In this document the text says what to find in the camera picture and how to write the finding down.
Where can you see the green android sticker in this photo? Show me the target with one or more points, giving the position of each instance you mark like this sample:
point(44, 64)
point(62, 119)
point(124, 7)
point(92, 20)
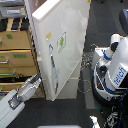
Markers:
point(61, 42)

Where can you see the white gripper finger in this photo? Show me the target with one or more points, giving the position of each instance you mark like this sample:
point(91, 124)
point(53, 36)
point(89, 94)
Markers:
point(95, 122)

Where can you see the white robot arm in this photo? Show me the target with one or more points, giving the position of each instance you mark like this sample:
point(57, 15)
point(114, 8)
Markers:
point(13, 103)

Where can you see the white refrigerator body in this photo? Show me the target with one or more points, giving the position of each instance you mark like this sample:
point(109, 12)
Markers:
point(78, 50)

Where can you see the white fridge door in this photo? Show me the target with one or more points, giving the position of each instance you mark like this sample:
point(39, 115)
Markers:
point(58, 46)

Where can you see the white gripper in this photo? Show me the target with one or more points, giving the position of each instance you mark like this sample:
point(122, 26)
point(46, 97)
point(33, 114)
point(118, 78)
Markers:
point(28, 88)

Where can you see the white blue Fetch robot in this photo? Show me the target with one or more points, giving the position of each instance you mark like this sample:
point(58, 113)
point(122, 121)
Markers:
point(110, 71)

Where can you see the wooden drawer cabinet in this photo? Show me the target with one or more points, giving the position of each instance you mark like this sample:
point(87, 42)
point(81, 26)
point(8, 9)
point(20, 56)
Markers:
point(18, 59)

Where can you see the blue chair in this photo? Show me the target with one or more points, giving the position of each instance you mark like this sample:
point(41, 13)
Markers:
point(123, 18)

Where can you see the grey box on cabinet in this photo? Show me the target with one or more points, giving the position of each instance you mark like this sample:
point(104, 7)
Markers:
point(13, 12)

